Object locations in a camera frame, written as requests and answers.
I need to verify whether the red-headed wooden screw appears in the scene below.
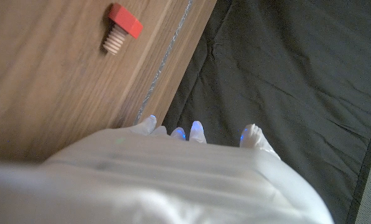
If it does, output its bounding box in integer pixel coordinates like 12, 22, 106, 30
102, 2, 144, 56

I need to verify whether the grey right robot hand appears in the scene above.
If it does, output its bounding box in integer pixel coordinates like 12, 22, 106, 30
0, 114, 335, 224

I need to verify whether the black backdrop curtain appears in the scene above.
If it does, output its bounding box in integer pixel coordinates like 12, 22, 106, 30
162, 0, 371, 224

